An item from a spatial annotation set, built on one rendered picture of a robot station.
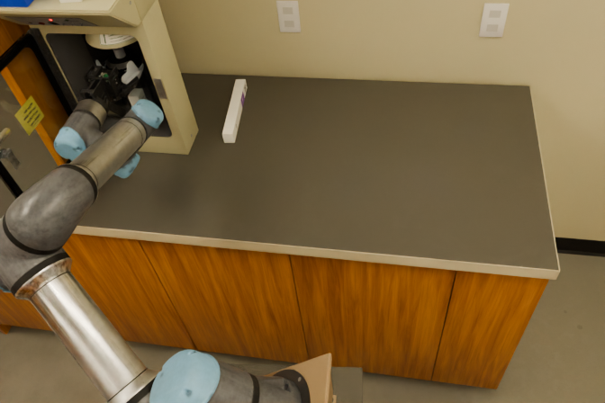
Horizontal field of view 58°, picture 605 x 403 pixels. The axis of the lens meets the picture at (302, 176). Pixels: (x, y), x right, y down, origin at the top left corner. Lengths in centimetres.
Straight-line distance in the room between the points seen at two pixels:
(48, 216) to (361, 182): 86
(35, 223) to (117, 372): 30
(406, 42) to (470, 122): 33
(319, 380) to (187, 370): 24
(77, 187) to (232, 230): 54
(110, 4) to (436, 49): 102
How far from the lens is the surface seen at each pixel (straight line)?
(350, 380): 126
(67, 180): 108
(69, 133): 141
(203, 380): 96
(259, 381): 104
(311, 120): 175
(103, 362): 109
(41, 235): 106
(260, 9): 184
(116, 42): 155
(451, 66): 189
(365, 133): 170
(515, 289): 159
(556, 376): 240
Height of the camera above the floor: 212
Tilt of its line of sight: 48 degrees down
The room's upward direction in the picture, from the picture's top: 7 degrees counter-clockwise
